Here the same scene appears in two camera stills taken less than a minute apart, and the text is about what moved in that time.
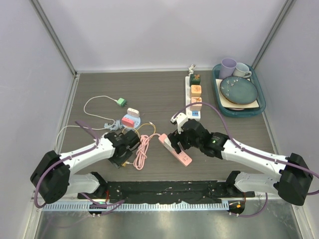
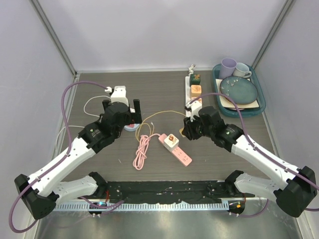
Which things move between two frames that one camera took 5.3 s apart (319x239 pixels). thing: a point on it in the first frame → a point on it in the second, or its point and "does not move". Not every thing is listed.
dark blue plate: (238, 90) does not move
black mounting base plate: (204, 191) does not move
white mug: (242, 70) does not move
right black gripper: (175, 138) → (189, 128)
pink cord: (141, 153) does not move
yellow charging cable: (137, 128) → (149, 124)
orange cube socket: (196, 90) does not move
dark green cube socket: (195, 79) does not move
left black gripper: (118, 162) → (134, 117)
